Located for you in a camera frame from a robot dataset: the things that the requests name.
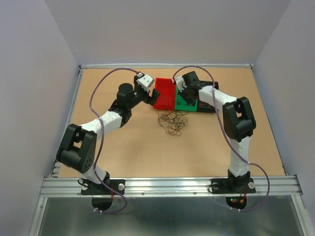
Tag green plastic bin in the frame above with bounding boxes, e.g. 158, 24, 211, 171
175, 88, 197, 112

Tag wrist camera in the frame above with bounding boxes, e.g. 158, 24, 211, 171
135, 72, 155, 93
172, 75, 187, 92

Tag red plastic bin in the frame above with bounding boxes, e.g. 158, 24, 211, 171
153, 78, 176, 111

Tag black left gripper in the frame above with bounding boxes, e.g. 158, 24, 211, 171
127, 76, 160, 110

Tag orange black grey cables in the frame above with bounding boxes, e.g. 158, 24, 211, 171
157, 104, 189, 137

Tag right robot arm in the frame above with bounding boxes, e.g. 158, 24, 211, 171
174, 71, 256, 194

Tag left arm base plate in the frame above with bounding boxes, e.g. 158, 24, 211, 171
80, 178, 126, 196

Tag black plastic bin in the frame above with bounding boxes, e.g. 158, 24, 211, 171
196, 81, 219, 114

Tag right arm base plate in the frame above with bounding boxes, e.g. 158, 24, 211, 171
208, 177, 256, 194

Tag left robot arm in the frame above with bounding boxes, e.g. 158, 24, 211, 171
56, 78, 160, 194

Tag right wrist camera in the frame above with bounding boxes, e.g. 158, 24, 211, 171
172, 75, 187, 92

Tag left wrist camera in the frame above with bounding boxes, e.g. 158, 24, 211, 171
135, 72, 155, 93

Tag aluminium front rail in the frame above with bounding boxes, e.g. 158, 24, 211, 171
39, 176, 303, 198

